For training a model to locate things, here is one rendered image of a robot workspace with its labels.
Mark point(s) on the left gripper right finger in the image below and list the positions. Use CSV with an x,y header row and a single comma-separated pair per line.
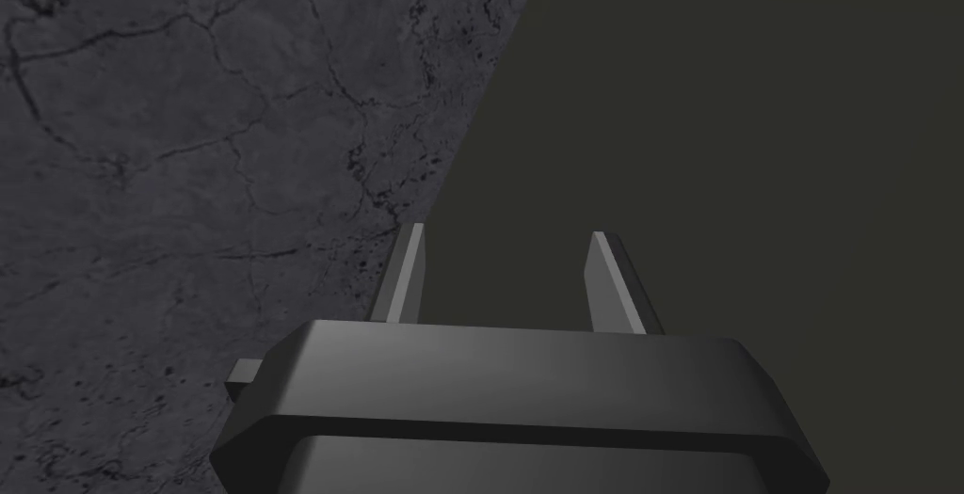
x,y
614,291

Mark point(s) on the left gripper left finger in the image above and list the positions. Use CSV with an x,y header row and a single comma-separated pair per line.
x,y
403,283

